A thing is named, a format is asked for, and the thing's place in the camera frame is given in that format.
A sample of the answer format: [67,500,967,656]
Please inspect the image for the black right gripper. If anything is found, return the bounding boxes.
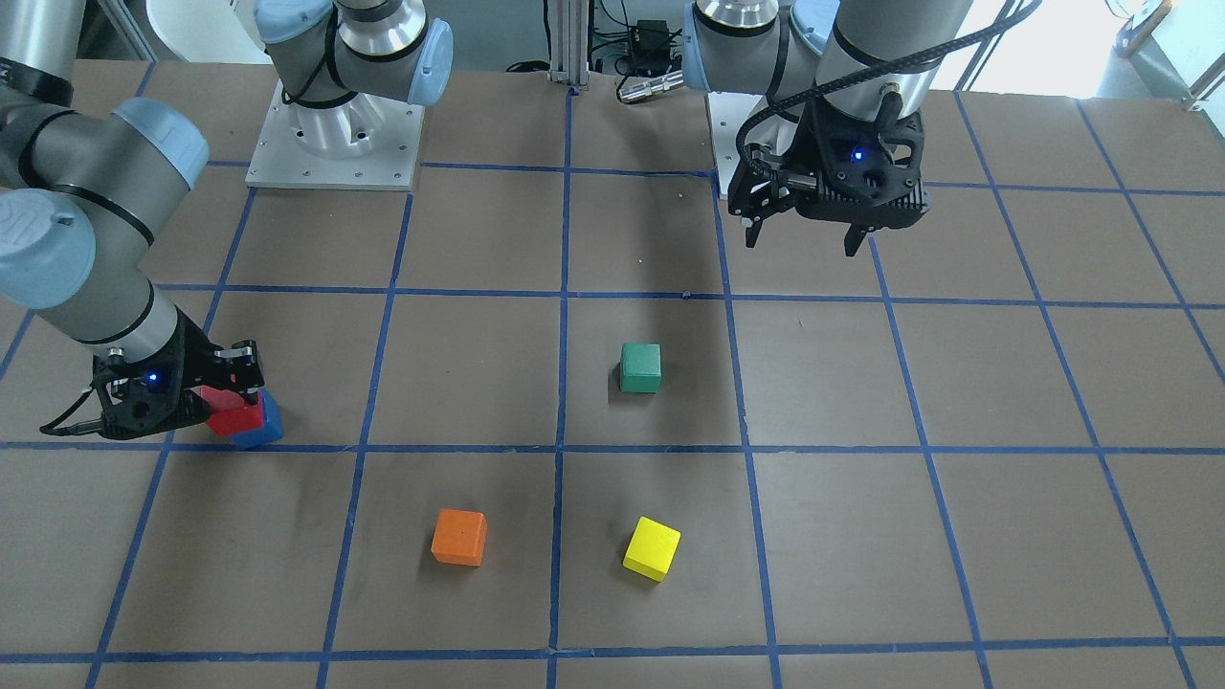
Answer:
[91,311,265,440]

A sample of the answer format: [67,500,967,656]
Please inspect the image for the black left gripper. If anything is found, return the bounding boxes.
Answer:
[729,93,931,256]

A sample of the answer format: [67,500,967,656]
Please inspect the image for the red wooden block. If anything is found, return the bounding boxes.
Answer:
[197,387,265,436]

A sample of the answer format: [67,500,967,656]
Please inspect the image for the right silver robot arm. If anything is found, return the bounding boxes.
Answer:
[2,1,454,447]

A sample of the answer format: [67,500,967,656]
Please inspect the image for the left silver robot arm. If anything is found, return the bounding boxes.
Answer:
[682,1,970,256]

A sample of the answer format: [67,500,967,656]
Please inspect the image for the blue wooden block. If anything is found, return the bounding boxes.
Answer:
[229,389,284,450]

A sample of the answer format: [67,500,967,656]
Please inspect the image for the green wooden block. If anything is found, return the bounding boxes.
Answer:
[617,342,662,395]

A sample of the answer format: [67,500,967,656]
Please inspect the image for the orange wooden block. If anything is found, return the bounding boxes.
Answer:
[430,508,488,566]

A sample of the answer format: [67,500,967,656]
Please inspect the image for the yellow wooden block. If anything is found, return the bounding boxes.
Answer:
[622,516,681,584]

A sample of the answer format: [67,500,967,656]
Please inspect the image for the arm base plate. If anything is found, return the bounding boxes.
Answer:
[245,83,426,192]
[707,92,763,201]

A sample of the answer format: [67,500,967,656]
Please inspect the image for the aluminium frame post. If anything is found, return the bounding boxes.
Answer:
[544,0,594,92]

